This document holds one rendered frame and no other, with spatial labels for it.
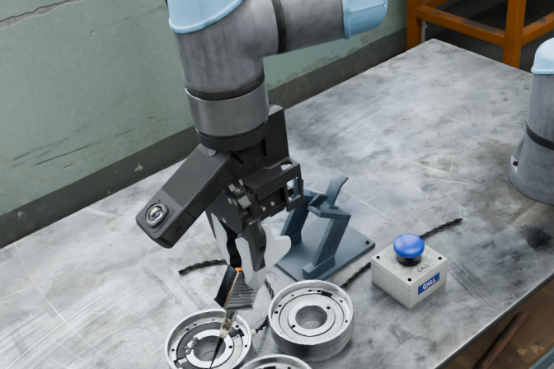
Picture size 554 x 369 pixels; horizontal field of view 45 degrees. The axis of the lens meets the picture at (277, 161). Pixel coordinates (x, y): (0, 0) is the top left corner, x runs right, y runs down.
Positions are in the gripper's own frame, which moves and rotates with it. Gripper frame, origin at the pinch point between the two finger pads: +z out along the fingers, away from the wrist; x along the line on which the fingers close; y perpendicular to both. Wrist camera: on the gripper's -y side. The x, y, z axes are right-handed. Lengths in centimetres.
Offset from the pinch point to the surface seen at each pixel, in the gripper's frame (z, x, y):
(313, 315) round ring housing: 12.4, -0.8, 8.6
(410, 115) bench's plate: 14, 24, 54
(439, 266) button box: 9.2, -8.2, 24.1
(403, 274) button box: 8.8, -6.2, 19.4
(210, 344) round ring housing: 12.0, 4.4, -3.9
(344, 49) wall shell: 80, 155, 155
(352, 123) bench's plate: 13, 30, 45
